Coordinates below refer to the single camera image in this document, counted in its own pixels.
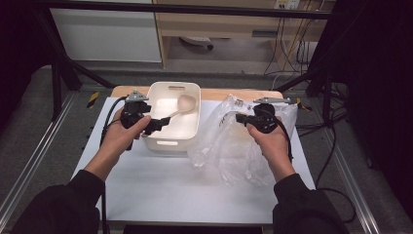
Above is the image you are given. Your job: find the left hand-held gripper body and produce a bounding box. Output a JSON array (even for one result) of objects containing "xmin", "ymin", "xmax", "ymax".
[{"xmin": 120, "ymin": 90, "xmax": 150, "ymax": 130}]

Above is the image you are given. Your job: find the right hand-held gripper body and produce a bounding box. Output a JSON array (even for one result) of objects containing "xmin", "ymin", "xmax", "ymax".
[{"xmin": 252, "ymin": 96, "xmax": 292, "ymax": 134}]

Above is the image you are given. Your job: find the white plastic storage bin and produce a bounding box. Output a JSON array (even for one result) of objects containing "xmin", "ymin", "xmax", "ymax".
[{"xmin": 139, "ymin": 81, "xmax": 202, "ymax": 153}]

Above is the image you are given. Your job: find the clear plastic smiley bag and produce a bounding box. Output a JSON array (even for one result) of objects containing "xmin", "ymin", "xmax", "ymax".
[{"xmin": 188, "ymin": 95, "xmax": 299, "ymax": 187}]

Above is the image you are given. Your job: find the beige soup ladle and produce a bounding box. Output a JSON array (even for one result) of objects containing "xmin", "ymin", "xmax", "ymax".
[{"xmin": 168, "ymin": 94, "xmax": 198, "ymax": 121}]

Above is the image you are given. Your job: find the person's left hand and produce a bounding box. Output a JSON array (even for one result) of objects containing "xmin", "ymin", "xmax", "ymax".
[{"xmin": 98, "ymin": 108, "xmax": 153, "ymax": 164}]

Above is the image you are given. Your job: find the person's right hand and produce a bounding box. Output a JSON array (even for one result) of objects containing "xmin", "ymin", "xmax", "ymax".
[{"xmin": 245, "ymin": 123, "xmax": 295, "ymax": 180}]

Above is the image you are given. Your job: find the black metal stand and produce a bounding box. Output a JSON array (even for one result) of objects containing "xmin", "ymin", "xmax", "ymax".
[
  {"xmin": 34, "ymin": 9, "xmax": 117, "ymax": 122},
  {"xmin": 276, "ymin": 62, "xmax": 349, "ymax": 129}
]

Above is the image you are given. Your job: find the white table board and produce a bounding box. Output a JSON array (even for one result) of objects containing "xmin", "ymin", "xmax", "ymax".
[{"xmin": 71, "ymin": 97, "xmax": 317, "ymax": 226}]

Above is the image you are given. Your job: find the white cabinet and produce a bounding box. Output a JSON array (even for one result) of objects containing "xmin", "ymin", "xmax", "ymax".
[{"xmin": 50, "ymin": 7, "xmax": 163, "ymax": 63}]

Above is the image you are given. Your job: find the chair base with caster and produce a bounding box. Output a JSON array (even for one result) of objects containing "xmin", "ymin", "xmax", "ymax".
[{"xmin": 179, "ymin": 35, "xmax": 215, "ymax": 51}]

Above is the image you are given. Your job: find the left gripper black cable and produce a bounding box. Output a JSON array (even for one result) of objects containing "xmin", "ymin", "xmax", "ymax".
[{"xmin": 98, "ymin": 95, "xmax": 129, "ymax": 234}]

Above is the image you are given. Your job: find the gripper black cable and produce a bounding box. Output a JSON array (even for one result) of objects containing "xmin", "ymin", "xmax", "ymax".
[
  {"xmin": 98, "ymin": 95, "xmax": 129, "ymax": 234},
  {"xmin": 258, "ymin": 107, "xmax": 294, "ymax": 164}
]

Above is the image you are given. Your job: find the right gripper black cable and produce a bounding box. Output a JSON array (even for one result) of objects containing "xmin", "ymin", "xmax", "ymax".
[{"xmin": 258, "ymin": 107, "xmax": 294, "ymax": 164}]

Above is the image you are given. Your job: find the black floor cable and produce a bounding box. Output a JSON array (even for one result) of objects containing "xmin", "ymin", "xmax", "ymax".
[{"xmin": 315, "ymin": 123, "xmax": 357, "ymax": 224}]

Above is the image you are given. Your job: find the bundle of hanging cables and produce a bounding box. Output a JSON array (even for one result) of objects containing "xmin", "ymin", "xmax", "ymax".
[{"xmin": 263, "ymin": 16, "xmax": 321, "ymax": 76}]

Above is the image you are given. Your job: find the aluminium rail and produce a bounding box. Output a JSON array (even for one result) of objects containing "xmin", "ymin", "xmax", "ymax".
[
  {"xmin": 324, "ymin": 130, "xmax": 382, "ymax": 234},
  {"xmin": 0, "ymin": 92, "xmax": 78, "ymax": 229}
]

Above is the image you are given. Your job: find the black metal frame bar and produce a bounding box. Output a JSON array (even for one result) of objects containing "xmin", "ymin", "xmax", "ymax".
[{"xmin": 32, "ymin": 0, "xmax": 342, "ymax": 20}]

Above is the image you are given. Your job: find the wall power outlet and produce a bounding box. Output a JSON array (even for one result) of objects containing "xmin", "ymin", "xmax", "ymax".
[{"xmin": 274, "ymin": 0, "xmax": 302, "ymax": 11}]

